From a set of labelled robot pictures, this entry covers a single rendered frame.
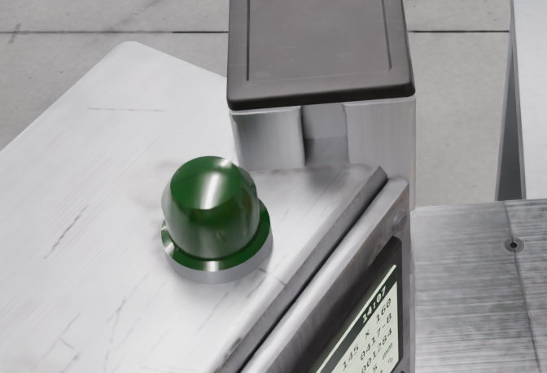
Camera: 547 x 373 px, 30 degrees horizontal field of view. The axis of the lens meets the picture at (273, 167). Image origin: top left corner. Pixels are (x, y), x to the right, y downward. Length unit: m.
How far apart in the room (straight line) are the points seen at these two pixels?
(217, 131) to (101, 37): 2.44
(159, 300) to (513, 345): 0.78
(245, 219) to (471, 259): 0.83
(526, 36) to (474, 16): 1.34
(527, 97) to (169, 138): 0.96
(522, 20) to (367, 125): 1.07
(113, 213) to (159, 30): 2.43
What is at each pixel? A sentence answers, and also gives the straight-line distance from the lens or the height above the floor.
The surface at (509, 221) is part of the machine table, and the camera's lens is 1.08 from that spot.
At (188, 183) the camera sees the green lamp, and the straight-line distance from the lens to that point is 0.23.
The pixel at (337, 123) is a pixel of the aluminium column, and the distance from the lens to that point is 0.26.
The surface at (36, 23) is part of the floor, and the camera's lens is 2.81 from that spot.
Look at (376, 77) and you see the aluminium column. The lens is 0.24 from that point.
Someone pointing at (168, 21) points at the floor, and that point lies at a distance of 2.70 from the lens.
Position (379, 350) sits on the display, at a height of 1.43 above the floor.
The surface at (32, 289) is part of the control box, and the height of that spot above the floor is 1.48.
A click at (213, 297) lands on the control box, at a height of 1.47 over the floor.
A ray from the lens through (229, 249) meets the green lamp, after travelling 0.23.
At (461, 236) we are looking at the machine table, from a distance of 1.07.
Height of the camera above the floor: 1.66
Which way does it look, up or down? 47 degrees down
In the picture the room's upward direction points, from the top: 8 degrees counter-clockwise
